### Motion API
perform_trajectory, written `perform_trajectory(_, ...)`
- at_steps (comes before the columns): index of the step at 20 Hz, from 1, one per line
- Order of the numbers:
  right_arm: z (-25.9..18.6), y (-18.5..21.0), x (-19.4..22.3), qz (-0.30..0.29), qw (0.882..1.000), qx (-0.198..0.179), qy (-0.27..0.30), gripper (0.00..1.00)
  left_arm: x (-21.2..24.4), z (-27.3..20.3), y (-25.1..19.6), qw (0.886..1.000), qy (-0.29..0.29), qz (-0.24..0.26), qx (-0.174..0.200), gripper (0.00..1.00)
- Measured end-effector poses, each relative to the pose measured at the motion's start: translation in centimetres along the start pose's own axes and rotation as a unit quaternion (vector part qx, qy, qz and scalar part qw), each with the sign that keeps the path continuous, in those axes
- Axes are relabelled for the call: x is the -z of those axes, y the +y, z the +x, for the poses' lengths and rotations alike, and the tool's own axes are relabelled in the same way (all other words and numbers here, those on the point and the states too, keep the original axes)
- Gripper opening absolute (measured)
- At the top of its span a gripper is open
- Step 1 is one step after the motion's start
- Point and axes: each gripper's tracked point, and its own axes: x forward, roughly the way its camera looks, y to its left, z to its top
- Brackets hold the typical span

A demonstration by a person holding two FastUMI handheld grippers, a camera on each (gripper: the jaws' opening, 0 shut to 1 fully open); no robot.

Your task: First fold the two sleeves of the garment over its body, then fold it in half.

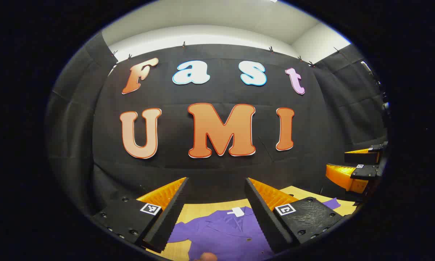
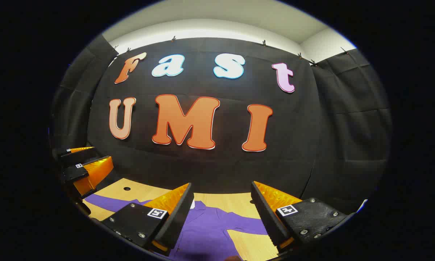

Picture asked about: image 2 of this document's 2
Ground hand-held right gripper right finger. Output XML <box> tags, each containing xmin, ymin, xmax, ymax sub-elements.
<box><xmin>250</xmin><ymin>181</ymin><xmax>349</xmax><ymax>251</ymax></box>

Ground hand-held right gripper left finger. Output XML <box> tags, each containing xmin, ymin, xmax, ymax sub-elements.
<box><xmin>101</xmin><ymin>183</ymin><xmax>195</xmax><ymax>253</ymax></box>

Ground purple shirt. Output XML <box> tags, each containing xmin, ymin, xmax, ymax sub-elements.
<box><xmin>84</xmin><ymin>193</ymin><xmax>272</xmax><ymax>261</ymax></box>

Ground black backdrop cloth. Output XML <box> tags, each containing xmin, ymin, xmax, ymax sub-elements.
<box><xmin>50</xmin><ymin>34</ymin><xmax>392</xmax><ymax>218</ymax></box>

